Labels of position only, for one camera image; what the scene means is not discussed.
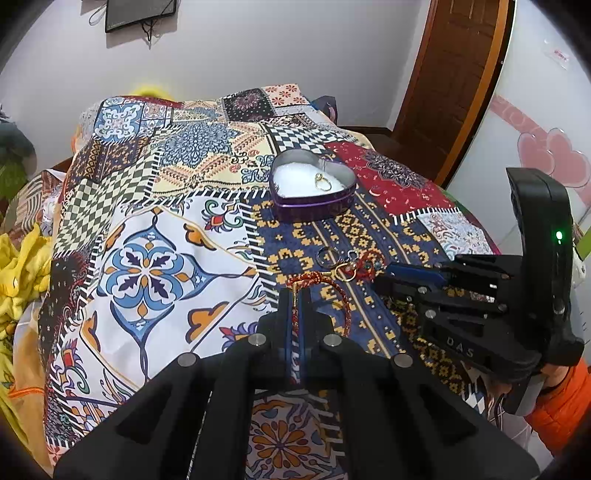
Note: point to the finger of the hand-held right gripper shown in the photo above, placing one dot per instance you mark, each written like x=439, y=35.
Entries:
x=401, y=290
x=415, y=273

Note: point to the yellow pillow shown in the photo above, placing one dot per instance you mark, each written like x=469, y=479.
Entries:
x=152, y=91

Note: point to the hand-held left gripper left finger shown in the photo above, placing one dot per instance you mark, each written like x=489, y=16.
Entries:
x=289, y=334

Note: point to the wall-mounted black monitor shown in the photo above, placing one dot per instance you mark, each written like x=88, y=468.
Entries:
x=138, y=14

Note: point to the purple bag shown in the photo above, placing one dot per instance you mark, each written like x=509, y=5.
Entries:
x=328, y=108

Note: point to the red knot charm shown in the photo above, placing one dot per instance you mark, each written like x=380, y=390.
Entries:
x=369, y=266

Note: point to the person's right forearm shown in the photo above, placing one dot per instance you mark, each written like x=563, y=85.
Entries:
x=563, y=406

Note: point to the green plush toy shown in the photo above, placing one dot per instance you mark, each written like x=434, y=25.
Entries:
x=14, y=147

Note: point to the yellow cloth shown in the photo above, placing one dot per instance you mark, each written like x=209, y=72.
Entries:
x=21, y=277

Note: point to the white wardrobe with pink hearts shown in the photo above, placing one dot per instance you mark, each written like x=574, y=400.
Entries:
x=531, y=92

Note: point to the brown wooden door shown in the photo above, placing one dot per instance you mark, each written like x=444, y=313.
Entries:
x=457, y=69

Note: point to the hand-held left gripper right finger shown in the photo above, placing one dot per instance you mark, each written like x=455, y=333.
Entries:
x=302, y=334

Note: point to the brown patterned cloth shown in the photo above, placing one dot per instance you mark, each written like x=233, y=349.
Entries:
x=32, y=198

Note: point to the purple heart-shaped tin box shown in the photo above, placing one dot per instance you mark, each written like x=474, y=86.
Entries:
x=318, y=207

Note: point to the patchwork printed blanket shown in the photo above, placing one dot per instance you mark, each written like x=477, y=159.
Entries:
x=152, y=258

